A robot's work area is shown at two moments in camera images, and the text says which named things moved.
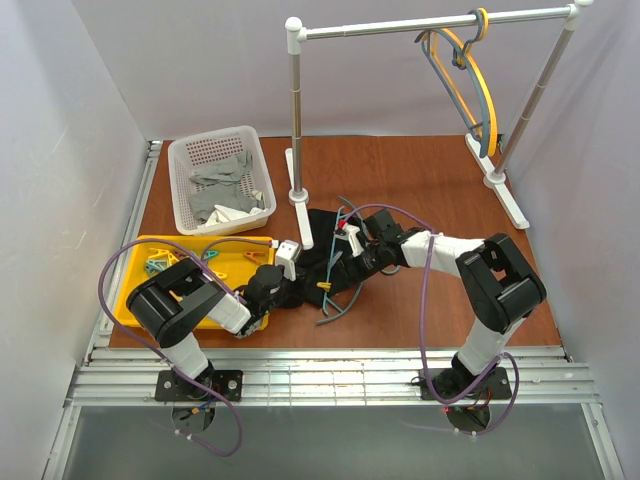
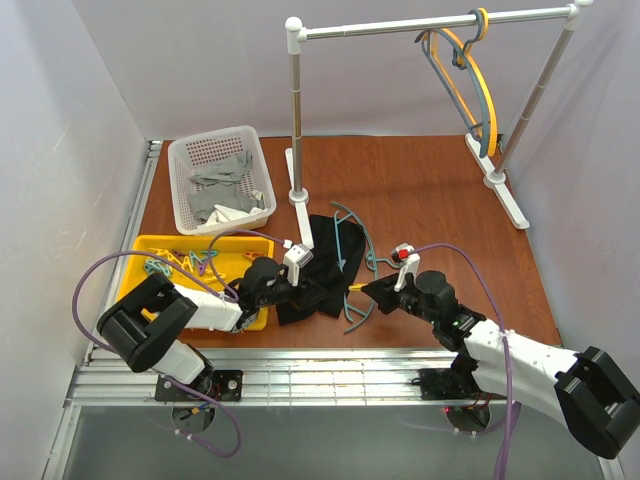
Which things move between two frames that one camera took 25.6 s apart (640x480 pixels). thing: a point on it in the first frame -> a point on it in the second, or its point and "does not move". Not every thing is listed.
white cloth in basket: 224,214 does not move
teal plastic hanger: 329,268 -> 370,259
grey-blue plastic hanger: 458,60 does not move
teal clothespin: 153,267 does not move
